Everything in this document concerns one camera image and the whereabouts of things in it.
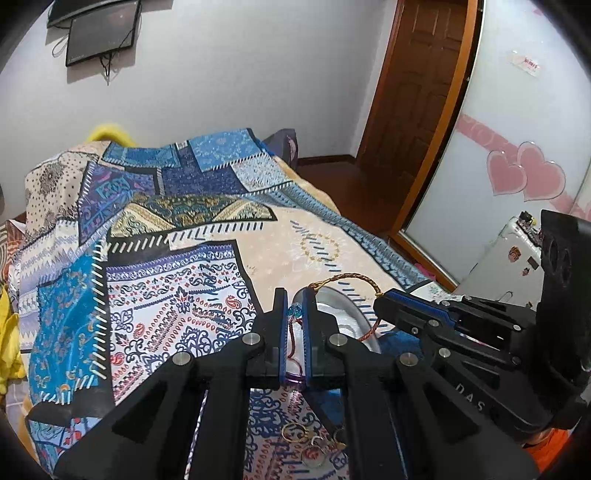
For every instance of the dark purple pillow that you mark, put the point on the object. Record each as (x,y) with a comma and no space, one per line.
(284,144)

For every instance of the white appliance with stickers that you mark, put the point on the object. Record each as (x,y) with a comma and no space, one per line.
(501,263)

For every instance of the wardrobe door with pink hearts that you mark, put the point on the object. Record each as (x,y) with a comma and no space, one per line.
(508,147)

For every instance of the yellow cloth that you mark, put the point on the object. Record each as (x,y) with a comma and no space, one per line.
(8,337)

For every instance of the silver hoop earring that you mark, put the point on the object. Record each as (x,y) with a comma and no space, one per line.
(308,458)
(317,442)

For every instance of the small gold earring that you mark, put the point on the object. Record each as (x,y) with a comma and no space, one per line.
(340,445)

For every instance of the brown wooden door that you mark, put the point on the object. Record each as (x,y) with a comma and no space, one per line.
(411,101)

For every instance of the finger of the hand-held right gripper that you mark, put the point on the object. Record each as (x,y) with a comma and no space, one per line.
(397,318)
(415,301)

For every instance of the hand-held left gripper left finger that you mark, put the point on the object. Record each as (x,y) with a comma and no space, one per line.
(280,332)

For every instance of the silver metal dish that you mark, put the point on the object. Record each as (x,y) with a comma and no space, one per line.
(344,314)

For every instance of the black wall television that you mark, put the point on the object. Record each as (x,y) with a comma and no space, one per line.
(78,10)

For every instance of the yellow pillow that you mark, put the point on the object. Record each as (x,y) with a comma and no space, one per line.
(110,133)

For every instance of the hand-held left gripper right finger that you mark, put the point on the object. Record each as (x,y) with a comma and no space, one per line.
(308,337)

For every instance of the purple bangle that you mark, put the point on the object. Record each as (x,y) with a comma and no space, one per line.
(295,380)

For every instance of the patchwork printed blanket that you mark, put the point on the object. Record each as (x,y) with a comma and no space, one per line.
(184,240)

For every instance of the black framed wall panel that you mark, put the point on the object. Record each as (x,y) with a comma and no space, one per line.
(102,32)

